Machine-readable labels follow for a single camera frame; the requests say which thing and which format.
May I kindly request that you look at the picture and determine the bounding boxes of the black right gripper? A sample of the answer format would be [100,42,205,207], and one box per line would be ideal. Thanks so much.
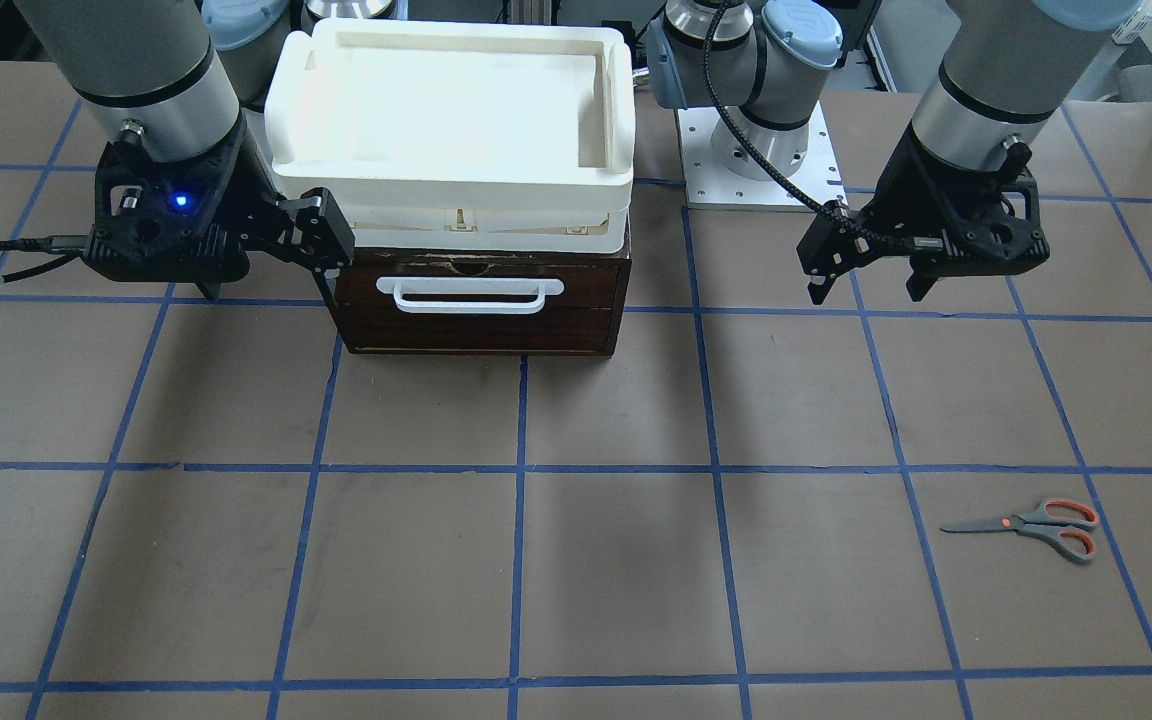
[82,118,346,306]

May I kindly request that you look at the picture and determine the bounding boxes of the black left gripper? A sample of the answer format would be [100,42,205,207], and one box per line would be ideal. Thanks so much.
[808,128,1051,306]

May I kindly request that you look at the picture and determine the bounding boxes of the white drawer handle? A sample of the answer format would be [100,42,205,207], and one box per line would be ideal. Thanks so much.
[376,275,566,314]

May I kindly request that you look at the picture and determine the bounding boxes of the grey orange scissors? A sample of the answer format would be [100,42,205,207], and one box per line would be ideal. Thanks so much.
[940,497,1101,564]

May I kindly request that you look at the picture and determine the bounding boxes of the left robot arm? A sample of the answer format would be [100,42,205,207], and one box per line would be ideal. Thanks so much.
[645,1,1134,305]

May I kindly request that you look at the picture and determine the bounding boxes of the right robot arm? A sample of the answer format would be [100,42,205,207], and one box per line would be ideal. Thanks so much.
[18,1,355,300]

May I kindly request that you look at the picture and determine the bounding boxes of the dark wooden drawer cabinet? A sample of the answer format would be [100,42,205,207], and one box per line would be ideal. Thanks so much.
[323,240,634,357]

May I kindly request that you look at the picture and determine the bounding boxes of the white foam tray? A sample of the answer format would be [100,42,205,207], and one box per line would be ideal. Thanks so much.
[264,18,636,253]

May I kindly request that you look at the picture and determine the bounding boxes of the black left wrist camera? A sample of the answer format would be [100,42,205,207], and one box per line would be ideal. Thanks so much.
[796,199,881,278]

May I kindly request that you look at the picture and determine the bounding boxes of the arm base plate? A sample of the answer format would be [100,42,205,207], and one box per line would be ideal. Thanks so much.
[241,108,273,165]
[674,100,847,212]

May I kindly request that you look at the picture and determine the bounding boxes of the black braided cable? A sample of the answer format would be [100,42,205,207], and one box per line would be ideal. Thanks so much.
[702,0,947,253]

